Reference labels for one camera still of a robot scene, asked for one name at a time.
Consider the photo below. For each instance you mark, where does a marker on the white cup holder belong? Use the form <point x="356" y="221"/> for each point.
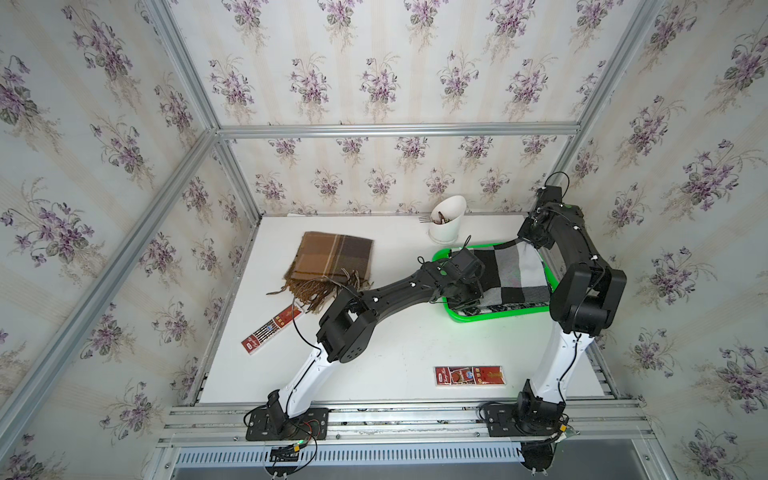
<point x="453" y="209"/>

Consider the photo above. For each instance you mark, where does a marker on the red packet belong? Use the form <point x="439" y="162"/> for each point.
<point x="469" y="376"/>
<point x="272" y="327"/>

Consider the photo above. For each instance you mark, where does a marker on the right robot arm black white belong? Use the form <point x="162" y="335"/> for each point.
<point x="582" y="305"/>

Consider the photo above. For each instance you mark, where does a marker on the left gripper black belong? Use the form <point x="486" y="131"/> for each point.
<point x="478" y="294"/>

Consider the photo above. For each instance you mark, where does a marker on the red packet left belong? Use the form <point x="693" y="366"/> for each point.
<point x="272" y="327"/>

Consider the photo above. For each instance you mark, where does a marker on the grey black checkered scarf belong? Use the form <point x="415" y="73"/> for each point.
<point x="514" y="277"/>

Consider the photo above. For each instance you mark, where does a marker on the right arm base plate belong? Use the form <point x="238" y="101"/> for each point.
<point x="541" y="419"/>

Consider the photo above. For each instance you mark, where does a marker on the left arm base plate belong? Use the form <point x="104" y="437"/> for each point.
<point x="288" y="423"/>

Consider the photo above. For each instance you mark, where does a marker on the aluminium rail frame front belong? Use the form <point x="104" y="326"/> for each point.
<point x="391" y="433"/>

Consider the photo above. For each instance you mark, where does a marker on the black white knitted smiley scarf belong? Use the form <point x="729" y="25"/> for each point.
<point x="473" y="311"/>

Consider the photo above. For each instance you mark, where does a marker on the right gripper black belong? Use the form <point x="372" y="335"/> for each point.
<point x="524" y="234"/>

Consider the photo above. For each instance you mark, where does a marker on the red packet front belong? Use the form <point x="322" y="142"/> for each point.
<point x="469" y="376"/>

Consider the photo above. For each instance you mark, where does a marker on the green plastic basket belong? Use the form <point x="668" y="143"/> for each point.
<point x="505" y="313"/>

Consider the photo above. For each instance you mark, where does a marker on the brown plaid fringed scarf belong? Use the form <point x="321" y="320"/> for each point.
<point x="324" y="265"/>

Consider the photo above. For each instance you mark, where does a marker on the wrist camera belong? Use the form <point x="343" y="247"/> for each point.
<point x="549" y="195"/>
<point x="465" y="260"/>

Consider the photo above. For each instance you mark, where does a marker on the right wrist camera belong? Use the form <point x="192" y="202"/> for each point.
<point x="549" y="195"/>

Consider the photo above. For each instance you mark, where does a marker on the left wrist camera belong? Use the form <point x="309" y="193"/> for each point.
<point x="465" y="260"/>

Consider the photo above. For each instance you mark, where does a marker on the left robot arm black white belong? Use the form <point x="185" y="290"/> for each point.
<point x="347" y="326"/>

